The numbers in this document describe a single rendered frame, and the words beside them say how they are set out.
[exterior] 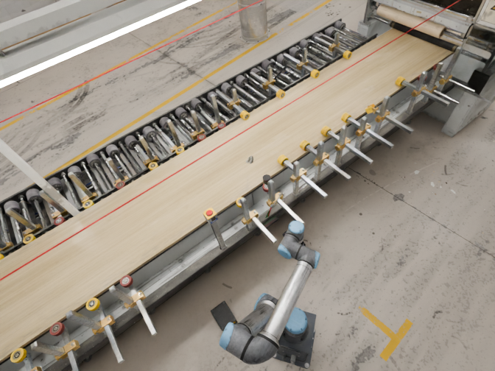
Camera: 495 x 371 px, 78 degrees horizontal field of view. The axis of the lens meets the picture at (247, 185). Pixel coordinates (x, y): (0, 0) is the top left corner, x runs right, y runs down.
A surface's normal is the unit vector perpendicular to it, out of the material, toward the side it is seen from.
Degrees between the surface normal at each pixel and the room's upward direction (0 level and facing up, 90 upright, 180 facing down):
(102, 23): 61
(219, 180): 0
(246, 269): 0
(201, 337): 0
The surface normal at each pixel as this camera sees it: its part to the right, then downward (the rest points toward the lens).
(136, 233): -0.11, -0.58
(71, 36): 0.47, 0.25
